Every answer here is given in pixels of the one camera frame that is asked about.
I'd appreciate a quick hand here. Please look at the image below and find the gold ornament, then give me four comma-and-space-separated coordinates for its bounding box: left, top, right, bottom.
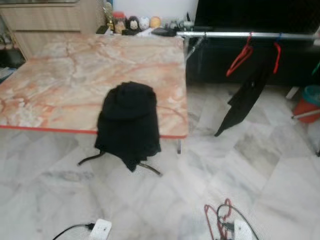
102, 0, 115, 31

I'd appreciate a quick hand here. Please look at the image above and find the light wood cabinet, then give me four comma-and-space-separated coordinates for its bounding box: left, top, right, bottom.
0, 0, 106, 58

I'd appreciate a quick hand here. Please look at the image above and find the black sports jacket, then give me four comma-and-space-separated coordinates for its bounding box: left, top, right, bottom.
94, 81, 162, 172

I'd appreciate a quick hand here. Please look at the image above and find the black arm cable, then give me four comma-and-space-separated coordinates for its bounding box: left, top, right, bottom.
52, 223, 96, 240
216, 202, 261, 240

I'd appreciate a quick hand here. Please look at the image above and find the black shirt with red collar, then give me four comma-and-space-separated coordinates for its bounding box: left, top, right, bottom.
215, 42, 282, 137

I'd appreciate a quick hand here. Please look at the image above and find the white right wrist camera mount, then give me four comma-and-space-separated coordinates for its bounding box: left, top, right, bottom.
232, 220, 253, 240

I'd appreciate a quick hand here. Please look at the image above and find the white round plush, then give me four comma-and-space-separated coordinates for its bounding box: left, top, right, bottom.
139, 16, 150, 31

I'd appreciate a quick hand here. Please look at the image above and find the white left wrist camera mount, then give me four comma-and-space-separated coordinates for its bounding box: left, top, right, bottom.
87, 218, 112, 240

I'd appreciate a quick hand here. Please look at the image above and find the black television console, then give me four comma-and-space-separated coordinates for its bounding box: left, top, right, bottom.
186, 37, 320, 86

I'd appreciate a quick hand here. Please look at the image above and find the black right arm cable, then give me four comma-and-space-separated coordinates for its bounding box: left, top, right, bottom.
216, 202, 261, 240

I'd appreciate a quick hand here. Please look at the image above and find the black mouse plush white face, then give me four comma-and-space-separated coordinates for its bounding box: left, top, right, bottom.
127, 16, 140, 34

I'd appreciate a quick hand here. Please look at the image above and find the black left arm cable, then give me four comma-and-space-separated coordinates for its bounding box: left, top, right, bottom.
52, 223, 96, 240

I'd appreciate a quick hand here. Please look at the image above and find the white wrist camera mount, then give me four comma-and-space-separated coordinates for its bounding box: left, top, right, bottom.
232, 220, 253, 240
87, 218, 112, 240

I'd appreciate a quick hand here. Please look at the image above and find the black flat television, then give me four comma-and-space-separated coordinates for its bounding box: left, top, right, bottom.
195, 0, 320, 32

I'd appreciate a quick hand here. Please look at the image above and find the red plastic hanger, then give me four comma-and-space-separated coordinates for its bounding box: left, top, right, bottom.
225, 32, 254, 77
204, 198, 233, 240

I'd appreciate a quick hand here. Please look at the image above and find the orange round plush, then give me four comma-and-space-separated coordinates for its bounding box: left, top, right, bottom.
150, 16, 162, 29

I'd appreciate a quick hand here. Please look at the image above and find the orange plastic bucket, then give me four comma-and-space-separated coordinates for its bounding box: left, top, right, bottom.
292, 97, 320, 123

